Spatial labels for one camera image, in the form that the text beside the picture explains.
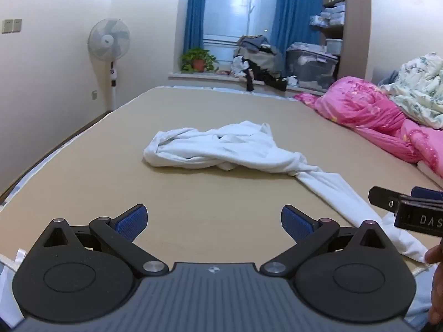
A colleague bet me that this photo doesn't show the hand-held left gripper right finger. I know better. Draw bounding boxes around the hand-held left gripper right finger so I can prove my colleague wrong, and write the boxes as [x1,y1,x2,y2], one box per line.
[259,205,402,279]

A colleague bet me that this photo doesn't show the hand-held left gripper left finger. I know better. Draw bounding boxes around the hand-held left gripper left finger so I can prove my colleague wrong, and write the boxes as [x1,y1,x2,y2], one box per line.
[28,205,170,279]

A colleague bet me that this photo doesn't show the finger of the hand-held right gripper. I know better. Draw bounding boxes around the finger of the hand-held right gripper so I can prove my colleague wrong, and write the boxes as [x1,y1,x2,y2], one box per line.
[369,186,402,212]
[411,187,443,203]

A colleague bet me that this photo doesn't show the white long-sleeved garment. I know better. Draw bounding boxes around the white long-sleeved garment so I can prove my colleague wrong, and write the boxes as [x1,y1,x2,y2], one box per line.
[143,120,430,263]

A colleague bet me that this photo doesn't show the pile of dark clothes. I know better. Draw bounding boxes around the pile of dark clothes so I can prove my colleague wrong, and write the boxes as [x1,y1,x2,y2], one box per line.
[231,35,288,92]

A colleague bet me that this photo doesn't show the person's right hand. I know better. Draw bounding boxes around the person's right hand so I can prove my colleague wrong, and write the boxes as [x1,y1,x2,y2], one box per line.
[425,244,443,324]

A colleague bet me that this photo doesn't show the beige bed mat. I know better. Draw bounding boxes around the beige bed mat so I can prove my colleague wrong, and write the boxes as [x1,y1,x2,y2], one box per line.
[0,86,443,274]

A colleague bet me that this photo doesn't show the pink floral quilt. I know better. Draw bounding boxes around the pink floral quilt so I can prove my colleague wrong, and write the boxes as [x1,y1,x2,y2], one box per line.
[293,75,443,177]

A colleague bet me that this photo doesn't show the white green floral quilt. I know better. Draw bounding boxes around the white green floral quilt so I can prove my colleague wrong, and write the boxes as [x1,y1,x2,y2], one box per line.
[379,53,443,128]

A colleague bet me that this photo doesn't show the blue-grey cloth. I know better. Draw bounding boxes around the blue-grey cloth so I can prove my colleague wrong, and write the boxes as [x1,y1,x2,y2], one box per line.
[379,71,398,87]

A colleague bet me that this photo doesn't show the striped bed sheet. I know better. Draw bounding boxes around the striped bed sheet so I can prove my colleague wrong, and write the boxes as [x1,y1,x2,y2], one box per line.
[0,85,437,331]

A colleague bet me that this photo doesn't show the clear plastic storage box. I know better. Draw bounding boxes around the clear plastic storage box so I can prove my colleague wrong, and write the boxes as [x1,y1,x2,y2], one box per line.
[285,42,339,92]

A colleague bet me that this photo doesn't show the white plastic basket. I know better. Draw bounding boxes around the white plastic basket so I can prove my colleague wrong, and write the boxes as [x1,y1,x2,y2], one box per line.
[325,38,344,56]

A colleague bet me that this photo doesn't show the green potted plant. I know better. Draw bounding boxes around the green potted plant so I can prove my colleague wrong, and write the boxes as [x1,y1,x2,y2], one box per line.
[179,48,218,74]

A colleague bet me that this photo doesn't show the wooden shelf unit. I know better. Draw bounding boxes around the wooden shelf unit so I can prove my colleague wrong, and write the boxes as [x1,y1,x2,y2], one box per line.
[322,0,372,84]

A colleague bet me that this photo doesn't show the white standing fan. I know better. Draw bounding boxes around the white standing fan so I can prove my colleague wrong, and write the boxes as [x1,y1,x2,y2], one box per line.
[87,18,131,112]

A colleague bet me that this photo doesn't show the stack of white packages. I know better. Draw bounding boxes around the stack of white packages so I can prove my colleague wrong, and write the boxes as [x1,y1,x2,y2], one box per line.
[309,2,347,27]

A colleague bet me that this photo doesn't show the blue curtain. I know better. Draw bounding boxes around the blue curtain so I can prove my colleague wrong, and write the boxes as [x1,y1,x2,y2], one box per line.
[270,0,324,56]
[183,0,208,54]

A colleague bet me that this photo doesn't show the window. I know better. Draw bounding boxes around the window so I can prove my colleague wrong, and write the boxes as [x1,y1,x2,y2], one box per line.
[202,0,279,47]

